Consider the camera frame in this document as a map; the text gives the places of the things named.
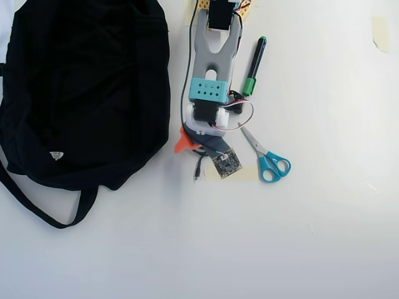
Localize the short masking tape strip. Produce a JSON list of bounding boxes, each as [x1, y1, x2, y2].
[[371, 16, 390, 54]]

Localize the yellow perforated robot base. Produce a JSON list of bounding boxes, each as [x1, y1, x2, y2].
[[198, 0, 255, 18]]

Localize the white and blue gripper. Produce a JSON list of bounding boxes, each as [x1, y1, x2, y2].
[[173, 119, 232, 157]]

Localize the black camera cable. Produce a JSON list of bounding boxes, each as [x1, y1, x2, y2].
[[180, 0, 201, 129]]

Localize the black fabric bag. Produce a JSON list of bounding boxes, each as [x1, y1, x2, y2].
[[0, 0, 171, 230]]

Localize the black braided cable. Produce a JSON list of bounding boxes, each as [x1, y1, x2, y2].
[[192, 146, 213, 183]]

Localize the camera circuit board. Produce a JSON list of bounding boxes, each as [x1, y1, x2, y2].
[[211, 148, 244, 181]]

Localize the teal handled scissors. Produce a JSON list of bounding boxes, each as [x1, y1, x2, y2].
[[238, 121, 292, 184]]

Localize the long masking tape strip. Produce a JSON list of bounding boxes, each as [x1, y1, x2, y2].
[[203, 164, 259, 182]]

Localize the black ring clip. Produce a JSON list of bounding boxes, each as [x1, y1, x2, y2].
[[228, 90, 250, 115]]

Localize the white red servo wire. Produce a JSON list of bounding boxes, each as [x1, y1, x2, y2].
[[223, 12, 255, 132]]

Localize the green black marker pen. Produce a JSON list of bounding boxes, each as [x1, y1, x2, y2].
[[242, 36, 268, 97]]

